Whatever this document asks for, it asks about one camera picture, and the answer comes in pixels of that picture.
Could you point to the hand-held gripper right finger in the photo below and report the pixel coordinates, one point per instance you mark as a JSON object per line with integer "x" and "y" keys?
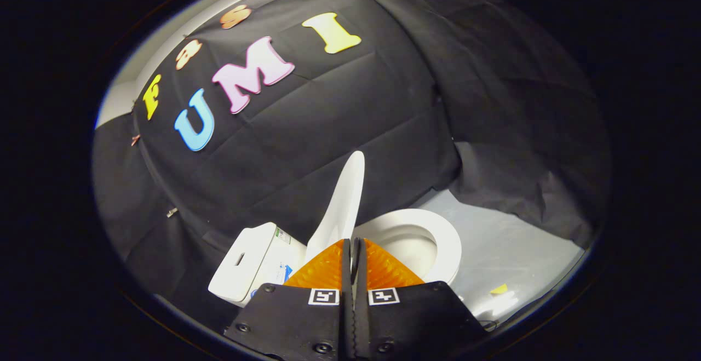
{"x": 400, "y": 322}

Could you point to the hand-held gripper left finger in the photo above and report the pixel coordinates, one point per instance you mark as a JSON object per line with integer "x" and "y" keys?
{"x": 306, "y": 322}

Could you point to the white toilet tank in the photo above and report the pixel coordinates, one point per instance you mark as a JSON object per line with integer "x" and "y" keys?
{"x": 246, "y": 265}

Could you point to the white toilet bowl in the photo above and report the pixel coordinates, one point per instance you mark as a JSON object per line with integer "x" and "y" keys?
{"x": 438, "y": 235}

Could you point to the yellow floor sticker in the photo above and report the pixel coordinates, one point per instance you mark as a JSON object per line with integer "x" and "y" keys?
{"x": 499, "y": 289}

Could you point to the silver cloth clip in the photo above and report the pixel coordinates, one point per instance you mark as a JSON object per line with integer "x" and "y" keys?
{"x": 172, "y": 212}

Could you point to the black backdrop cloth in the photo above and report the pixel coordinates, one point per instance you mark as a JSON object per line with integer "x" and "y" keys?
{"x": 350, "y": 125}

